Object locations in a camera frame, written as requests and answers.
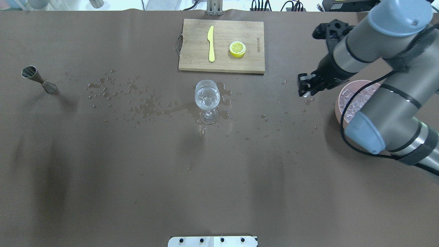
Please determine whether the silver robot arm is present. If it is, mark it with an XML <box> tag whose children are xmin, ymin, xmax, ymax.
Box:
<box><xmin>297</xmin><ymin>0</ymin><xmax>439</xmax><ymax>176</ymax></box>

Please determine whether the white camera pillar base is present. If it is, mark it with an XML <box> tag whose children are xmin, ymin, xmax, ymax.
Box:
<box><xmin>167</xmin><ymin>236</ymin><xmax>259</xmax><ymax>247</ymax></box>

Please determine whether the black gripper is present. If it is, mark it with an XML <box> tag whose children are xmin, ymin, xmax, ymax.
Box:
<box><xmin>298</xmin><ymin>53</ymin><xmax>356</xmax><ymax>97</ymax></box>

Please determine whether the yellow plastic knife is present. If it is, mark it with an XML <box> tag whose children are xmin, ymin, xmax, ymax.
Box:
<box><xmin>207</xmin><ymin>25</ymin><xmax>215</xmax><ymax>63</ymax></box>

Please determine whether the pink bowl of ice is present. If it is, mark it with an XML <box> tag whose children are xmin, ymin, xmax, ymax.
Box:
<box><xmin>334</xmin><ymin>80</ymin><xmax>381</xmax><ymax>127</ymax></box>

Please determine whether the aluminium frame post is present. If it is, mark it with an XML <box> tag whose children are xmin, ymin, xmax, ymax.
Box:
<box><xmin>206</xmin><ymin>0</ymin><xmax>224</xmax><ymax>16</ymax></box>

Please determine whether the yellow lemon slice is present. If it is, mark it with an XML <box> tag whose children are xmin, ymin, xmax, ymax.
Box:
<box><xmin>229</xmin><ymin>41</ymin><xmax>246</xmax><ymax>58</ymax></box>

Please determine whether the steel jigger cup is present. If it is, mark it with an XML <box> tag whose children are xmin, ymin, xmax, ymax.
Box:
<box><xmin>21</xmin><ymin>66</ymin><xmax>57</xmax><ymax>94</ymax></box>

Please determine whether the clear wine glass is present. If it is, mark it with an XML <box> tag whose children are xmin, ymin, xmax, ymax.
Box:
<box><xmin>194</xmin><ymin>80</ymin><xmax>221</xmax><ymax>125</ymax></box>

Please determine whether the bamboo cutting board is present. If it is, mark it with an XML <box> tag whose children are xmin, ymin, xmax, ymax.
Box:
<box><xmin>178</xmin><ymin>19</ymin><xmax>265</xmax><ymax>74</ymax></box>

